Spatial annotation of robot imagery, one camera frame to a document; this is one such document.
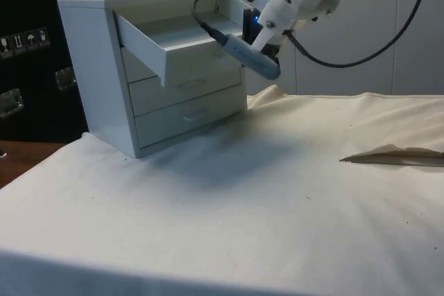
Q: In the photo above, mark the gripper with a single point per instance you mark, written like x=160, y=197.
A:
x=250, y=27

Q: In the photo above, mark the white drawer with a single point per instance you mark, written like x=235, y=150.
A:
x=145, y=44

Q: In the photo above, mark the white chest of drawers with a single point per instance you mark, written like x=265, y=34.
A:
x=97, y=77

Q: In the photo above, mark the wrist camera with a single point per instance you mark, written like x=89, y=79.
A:
x=249, y=57

